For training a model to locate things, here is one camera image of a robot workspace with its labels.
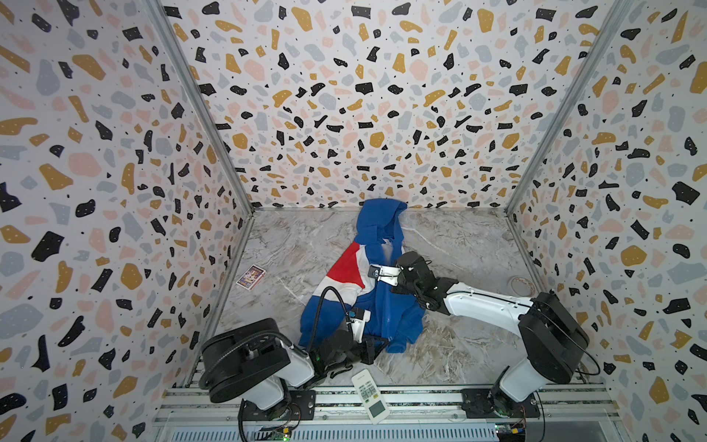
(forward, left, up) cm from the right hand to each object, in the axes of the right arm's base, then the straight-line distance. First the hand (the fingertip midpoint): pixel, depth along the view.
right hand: (390, 257), depth 87 cm
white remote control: (-37, +6, -14) cm, 39 cm away
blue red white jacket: (-5, +15, -11) cm, 19 cm away
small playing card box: (-1, +49, -13) cm, 50 cm away
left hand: (-24, 0, -8) cm, 25 cm away
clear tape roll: (-1, -47, -15) cm, 50 cm away
